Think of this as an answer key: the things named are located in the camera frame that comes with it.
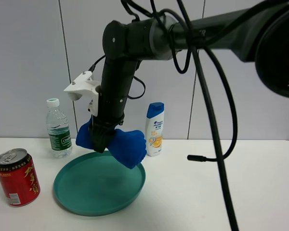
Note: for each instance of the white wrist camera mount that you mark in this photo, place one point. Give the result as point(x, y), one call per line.
point(85, 85)

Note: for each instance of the clear water bottle green label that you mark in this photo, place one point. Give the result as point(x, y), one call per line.
point(58, 129)

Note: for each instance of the green round plate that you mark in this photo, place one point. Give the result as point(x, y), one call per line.
point(96, 184)

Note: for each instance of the white blue shampoo bottle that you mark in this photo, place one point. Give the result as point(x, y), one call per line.
point(154, 128)

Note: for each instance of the blue towel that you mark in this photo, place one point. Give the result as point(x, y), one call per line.
point(127, 147)

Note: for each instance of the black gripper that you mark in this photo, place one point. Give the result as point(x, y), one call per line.
point(115, 86)

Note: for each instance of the red soda can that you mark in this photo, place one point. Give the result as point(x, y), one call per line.
point(18, 177)

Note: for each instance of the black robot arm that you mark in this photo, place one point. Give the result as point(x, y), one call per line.
point(259, 34)

